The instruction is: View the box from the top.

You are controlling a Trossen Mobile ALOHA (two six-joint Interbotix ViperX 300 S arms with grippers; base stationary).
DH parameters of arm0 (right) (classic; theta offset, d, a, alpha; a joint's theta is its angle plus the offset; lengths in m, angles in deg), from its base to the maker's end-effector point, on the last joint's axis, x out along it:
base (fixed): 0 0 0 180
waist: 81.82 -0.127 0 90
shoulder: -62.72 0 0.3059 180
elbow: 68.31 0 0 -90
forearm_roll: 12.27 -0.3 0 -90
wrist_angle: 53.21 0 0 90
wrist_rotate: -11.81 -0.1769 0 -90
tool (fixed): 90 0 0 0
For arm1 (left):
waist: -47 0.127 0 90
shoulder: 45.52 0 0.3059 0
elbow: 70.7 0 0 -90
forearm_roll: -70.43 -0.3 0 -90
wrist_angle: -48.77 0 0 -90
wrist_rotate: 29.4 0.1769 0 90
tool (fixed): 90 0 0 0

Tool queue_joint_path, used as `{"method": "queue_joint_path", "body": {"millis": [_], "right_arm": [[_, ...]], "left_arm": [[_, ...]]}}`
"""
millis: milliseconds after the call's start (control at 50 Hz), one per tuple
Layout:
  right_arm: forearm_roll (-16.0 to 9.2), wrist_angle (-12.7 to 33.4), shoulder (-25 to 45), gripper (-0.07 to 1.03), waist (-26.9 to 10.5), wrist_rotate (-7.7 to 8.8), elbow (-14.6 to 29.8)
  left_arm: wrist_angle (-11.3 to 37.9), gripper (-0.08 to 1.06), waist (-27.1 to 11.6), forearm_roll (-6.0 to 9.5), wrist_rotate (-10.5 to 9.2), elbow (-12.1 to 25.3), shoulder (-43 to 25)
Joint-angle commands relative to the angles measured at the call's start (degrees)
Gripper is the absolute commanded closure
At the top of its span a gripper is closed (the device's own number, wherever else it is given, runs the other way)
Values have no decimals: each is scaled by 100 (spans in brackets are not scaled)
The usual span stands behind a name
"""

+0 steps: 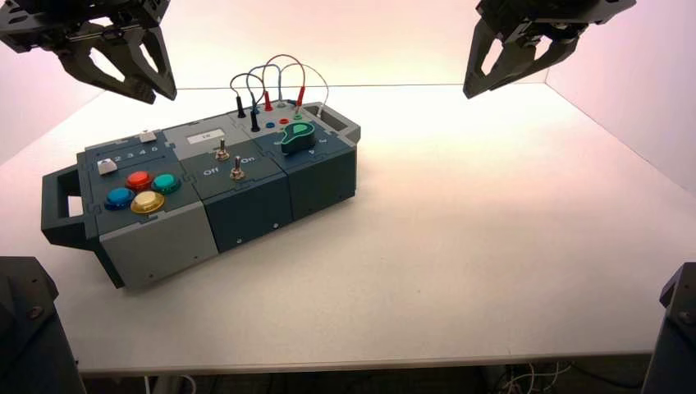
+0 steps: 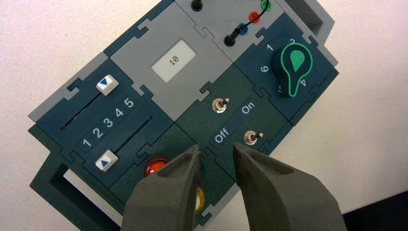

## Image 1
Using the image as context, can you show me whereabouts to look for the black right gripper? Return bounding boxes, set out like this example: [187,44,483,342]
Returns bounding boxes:
[462,0,638,101]

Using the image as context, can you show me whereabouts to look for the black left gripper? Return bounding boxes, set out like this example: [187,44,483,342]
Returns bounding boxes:
[0,0,178,105]

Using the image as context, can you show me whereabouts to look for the dark blue grey task box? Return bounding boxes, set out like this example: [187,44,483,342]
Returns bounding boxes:
[40,101,362,291]

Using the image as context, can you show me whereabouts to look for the red round push button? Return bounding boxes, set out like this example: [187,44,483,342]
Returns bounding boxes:
[125,170,153,192]

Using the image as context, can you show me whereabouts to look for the green round push button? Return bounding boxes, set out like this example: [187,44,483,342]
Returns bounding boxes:
[151,173,183,195]

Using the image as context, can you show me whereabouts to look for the blue round push button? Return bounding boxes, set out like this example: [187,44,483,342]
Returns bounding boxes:
[103,187,136,212]

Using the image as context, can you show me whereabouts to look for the yellow round push button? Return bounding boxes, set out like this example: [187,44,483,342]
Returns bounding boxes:
[130,190,166,215]

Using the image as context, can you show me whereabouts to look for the green rotary knob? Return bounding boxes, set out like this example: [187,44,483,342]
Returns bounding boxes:
[280,121,318,155]

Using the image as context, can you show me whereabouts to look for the white table leg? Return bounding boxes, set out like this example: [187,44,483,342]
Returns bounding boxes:
[143,375,198,394]

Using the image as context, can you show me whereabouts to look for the black jumper cable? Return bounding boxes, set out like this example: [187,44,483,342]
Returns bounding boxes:
[228,72,268,134]

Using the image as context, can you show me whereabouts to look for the red jumper cable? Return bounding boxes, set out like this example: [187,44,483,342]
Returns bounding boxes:
[261,53,308,113]

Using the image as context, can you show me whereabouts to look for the blue jumper cable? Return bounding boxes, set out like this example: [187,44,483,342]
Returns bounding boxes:
[245,63,284,115]

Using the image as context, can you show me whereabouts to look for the grey jumper cable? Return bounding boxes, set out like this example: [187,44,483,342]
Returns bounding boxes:
[277,62,331,118]

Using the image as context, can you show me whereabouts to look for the white cables under table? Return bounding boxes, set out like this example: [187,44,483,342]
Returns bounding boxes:
[497,360,573,394]

